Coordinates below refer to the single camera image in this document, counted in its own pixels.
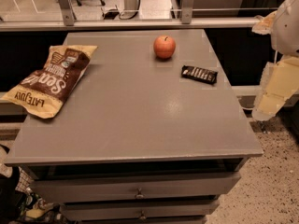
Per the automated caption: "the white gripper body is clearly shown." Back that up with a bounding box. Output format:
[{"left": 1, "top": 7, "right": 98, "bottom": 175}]
[{"left": 271, "top": 0, "right": 299, "bottom": 56}]

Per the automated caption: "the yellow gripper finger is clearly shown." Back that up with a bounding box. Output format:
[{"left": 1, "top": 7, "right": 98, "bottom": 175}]
[
  {"left": 251, "top": 11, "right": 277, "bottom": 35},
  {"left": 252, "top": 56, "right": 299, "bottom": 121}
]

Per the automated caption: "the black rxbar chocolate bar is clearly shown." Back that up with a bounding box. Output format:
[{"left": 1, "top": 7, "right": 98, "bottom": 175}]
[{"left": 181, "top": 65, "right": 218, "bottom": 85}]

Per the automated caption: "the brown yellow chip bag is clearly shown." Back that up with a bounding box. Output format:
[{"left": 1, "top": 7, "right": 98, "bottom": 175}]
[{"left": 2, "top": 45, "right": 97, "bottom": 119}]

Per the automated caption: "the red apple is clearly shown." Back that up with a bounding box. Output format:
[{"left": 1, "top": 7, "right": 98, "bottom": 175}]
[{"left": 153, "top": 35, "right": 176, "bottom": 59}]

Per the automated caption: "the grey drawer cabinet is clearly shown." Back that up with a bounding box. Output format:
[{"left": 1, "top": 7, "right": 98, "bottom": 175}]
[{"left": 7, "top": 29, "right": 263, "bottom": 224}]

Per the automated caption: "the grey drawer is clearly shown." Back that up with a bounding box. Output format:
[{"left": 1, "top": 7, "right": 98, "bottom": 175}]
[
  {"left": 31, "top": 172, "right": 241, "bottom": 203},
  {"left": 61, "top": 200, "right": 220, "bottom": 220}
]

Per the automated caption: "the top grey drawer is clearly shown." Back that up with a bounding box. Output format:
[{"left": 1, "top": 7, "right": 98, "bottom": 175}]
[{"left": 31, "top": 172, "right": 241, "bottom": 203}]

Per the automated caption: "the clutter pile on floor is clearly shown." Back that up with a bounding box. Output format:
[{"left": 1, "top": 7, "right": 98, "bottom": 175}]
[{"left": 0, "top": 146, "right": 69, "bottom": 224}]

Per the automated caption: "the metal railing frame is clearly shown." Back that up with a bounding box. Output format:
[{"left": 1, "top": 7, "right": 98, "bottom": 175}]
[{"left": 0, "top": 0, "right": 284, "bottom": 32}]

